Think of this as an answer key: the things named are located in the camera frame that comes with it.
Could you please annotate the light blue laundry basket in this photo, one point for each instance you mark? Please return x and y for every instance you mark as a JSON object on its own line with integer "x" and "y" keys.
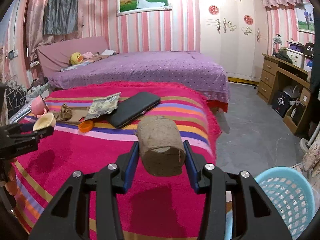
{"x": 292, "y": 196}

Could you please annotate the floral beige curtain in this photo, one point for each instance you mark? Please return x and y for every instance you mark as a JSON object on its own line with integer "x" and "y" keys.
{"x": 310, "y": 160}

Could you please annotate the black box under desk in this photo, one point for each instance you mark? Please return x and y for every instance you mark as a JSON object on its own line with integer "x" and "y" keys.
{"x": 281, "y": 103}

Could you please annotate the camouflage snack packet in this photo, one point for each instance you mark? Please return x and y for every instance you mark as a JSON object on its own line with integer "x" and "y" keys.
{"x": 103, "y": 106}

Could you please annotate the pink headboard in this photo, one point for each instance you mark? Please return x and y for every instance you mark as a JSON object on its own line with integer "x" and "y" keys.
{"x": 55, "y": 56}

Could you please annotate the desk lamp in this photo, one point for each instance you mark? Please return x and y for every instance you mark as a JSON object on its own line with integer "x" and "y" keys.
{"x": 276, "y": 42}

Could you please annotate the cream round bowl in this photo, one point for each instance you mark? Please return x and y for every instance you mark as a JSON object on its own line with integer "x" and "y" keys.
{"x": 45, "y": 121}

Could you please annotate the wooden desk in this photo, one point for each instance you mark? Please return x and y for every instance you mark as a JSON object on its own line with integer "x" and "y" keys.
{"x": 279, "y": 75}

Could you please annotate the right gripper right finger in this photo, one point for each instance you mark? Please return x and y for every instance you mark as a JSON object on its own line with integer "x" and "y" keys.
{"x": 253, "y": 214}

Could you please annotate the small wedding portrait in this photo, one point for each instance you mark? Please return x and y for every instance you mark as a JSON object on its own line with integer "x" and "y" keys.
{"x": 305, "y": 18}

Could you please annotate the person's left hand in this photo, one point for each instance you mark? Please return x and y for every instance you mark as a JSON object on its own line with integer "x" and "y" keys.
{"x": 8, "y": 176}

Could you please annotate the white wardrobe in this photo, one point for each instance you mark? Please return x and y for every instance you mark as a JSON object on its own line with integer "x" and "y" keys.
{"x": 234, "y": 33}

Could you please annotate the brown paper ball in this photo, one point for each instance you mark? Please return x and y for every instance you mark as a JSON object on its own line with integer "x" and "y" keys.
{"x": 64, "y": 114}

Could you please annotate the purple dotted bedspread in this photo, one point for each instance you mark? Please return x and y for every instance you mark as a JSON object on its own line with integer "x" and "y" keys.
{"x": 190, "y": 68}

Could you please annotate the black wallet case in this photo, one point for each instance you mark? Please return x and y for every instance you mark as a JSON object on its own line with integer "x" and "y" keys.
{"x": 132, "y": 108}

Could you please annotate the pink pig mug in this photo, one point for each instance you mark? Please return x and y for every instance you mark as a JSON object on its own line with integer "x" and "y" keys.
{"x": 39, "y": 107}

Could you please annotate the brown phone case tray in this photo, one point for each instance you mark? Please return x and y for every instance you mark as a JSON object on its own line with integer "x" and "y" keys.
{"x": 78, "y": 115}

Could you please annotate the brown paper roll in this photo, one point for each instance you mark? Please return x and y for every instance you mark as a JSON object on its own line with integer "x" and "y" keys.
{"x": 160, "y": 146}

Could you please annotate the grey hanging curtain cloth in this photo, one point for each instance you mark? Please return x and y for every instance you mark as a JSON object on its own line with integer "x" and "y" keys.
{"x": 60, "y": 17}

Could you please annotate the striped magenta blanket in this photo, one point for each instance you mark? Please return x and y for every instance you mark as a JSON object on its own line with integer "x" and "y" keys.
{"x": 153, "y": 206}

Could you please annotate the black patterned bag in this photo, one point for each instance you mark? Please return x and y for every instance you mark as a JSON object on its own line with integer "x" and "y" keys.
{"x": 16, "y": 97}

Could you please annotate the black hanging garment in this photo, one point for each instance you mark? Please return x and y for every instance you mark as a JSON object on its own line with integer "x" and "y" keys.
{"x": 314, "y": 82}

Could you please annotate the yellow duck plush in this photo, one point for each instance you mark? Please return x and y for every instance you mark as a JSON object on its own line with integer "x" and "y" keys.
{"x": 76, "y": 58}

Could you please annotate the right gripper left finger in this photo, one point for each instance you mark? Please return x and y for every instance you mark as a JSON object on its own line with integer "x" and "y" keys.
{"x": 67, "y": 214}

